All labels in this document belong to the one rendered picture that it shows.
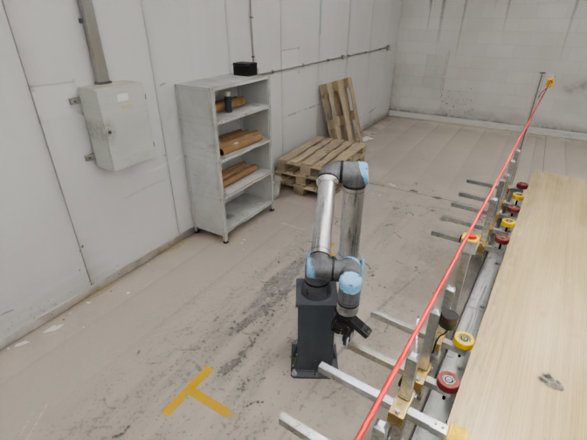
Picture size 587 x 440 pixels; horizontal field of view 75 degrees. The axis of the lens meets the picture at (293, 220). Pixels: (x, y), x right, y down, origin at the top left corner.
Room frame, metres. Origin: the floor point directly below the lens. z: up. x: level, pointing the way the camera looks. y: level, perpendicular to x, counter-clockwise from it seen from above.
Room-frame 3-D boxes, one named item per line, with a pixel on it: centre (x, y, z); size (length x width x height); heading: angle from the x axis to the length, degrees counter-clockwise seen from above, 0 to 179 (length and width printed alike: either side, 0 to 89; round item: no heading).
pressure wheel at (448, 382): (0.98, -0.58, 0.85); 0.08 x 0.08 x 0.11
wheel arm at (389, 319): (1.30, -0.56, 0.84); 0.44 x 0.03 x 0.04; 56
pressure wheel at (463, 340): (1.19, -0.72, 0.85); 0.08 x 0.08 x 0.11
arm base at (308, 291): (1.87, -0.14, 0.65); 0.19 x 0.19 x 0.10
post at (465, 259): (1.49, -0.81, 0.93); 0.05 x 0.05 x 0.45; 56
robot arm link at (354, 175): (1.85, -0.32, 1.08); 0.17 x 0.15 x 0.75; 82
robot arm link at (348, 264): (1.34, -0.23, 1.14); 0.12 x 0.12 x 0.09; 82
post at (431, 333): (1.07, -0.52, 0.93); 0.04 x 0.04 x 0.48; 56
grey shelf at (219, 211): (3.88, 0.66, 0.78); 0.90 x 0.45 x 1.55; 149
